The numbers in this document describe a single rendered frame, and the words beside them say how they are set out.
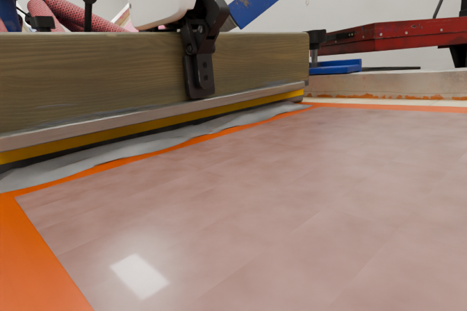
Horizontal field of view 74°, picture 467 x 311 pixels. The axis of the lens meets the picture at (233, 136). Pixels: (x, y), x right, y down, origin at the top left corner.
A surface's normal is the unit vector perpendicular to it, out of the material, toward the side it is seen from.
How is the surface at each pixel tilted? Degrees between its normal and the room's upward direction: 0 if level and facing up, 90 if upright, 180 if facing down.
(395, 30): 91
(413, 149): 0
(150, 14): 92
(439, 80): 90
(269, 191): 0
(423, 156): 0
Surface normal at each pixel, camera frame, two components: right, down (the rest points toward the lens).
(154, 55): 0.69, 0.16
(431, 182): -0.09, -0.97
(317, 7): -0.72, 0.22
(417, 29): 0.24, 0.22
